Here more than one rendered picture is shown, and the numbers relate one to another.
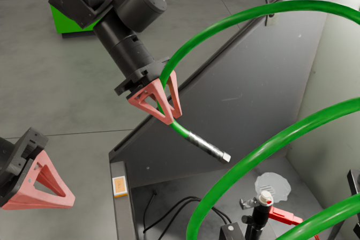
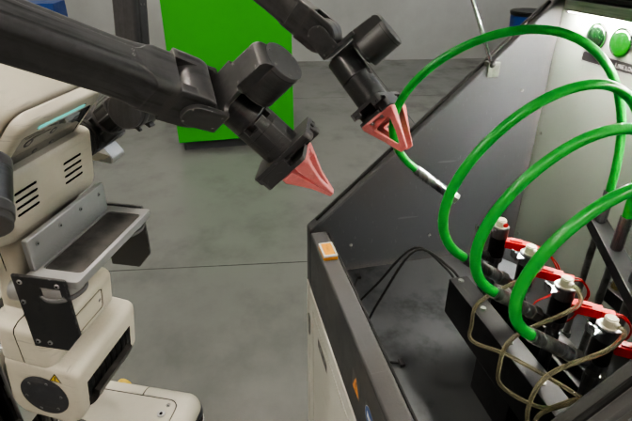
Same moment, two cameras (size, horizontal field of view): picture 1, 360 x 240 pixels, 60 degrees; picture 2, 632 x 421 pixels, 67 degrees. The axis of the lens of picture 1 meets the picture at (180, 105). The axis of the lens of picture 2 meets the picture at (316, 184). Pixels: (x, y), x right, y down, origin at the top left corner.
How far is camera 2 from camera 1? 40 cm
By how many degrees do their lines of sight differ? 11
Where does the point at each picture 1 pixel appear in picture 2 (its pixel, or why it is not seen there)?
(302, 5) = (529, 28)
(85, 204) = (229, 353)
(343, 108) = (570, 86)
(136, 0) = (378, 33)
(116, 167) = (319, 237)
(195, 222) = (450, 193)
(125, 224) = (340, 282)
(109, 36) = (347, 68)
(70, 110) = (201, 238)
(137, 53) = (373, 83)
